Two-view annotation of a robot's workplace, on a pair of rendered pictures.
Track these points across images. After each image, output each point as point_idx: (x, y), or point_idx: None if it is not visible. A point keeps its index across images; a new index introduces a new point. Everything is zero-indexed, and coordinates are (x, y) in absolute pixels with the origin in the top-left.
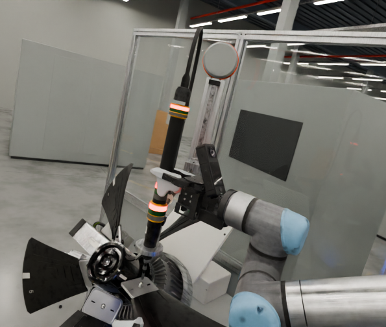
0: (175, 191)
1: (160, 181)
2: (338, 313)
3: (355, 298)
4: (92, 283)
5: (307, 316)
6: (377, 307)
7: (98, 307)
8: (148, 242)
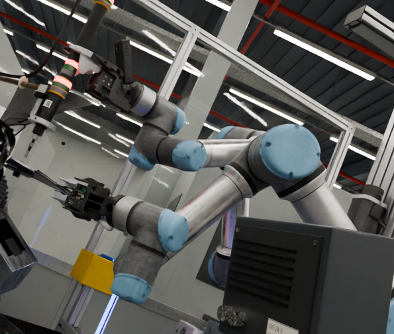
0: (96, 72)
1: (84, 59)
2: (222, 152)
3: (227, 146)
4: None
5: (212, 154)
6: (234, 150)
7: None
8: (49, 116)
